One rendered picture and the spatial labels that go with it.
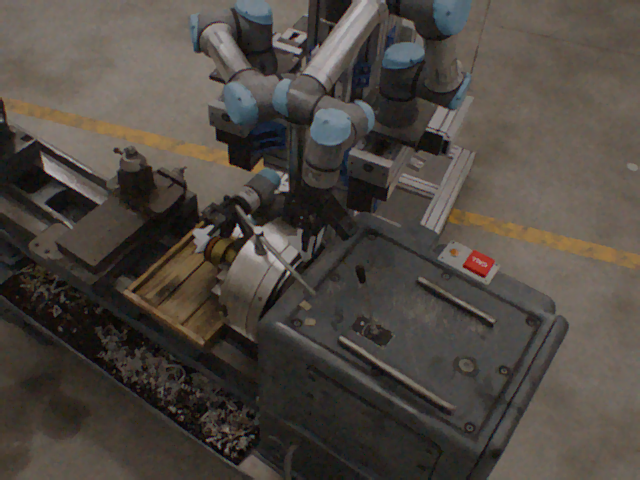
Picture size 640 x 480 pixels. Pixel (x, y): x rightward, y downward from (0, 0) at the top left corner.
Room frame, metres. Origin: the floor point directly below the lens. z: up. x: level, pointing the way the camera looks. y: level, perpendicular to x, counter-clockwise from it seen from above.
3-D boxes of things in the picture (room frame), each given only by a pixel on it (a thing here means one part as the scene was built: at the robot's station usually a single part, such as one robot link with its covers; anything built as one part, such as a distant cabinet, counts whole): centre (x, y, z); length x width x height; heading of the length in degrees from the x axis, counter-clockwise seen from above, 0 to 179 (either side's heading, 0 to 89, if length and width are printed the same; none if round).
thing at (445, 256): (1.07, -0.37, 1.23); 0.13 x 0.08 x 0.05; 59
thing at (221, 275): (1.06, 0.22, 1.09); 0.12 x 0.11 x 0.05; 149
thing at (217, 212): (1.31, 0.26, 1.08); 0.12 x 0.09 x 0.08; 149
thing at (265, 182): (1.45, 0.18, 1.07); 0.11 x 0.08 x 0.09; 149
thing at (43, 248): (1.42, 0.64, 0.90); 0.47 x 0.30 x 0.06; 149
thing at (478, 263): (1.06, -0.39, 1.26); 0.06 x 0.06 x 0.02; 59
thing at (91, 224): (1.40, 0.59, 0.95); 0.43 x 0.17 x 0.05; 149
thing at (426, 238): (1.14, -0.24, 1.24); 0.09 x 0.08 x 0.03; 59
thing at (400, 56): (1.73, -0.22, 1.33); 0.13 x 0.12 x 0.14; 62
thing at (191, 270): (1.22, 0.32, 0.89); 0.36 x 0.30 x 0.04; 149
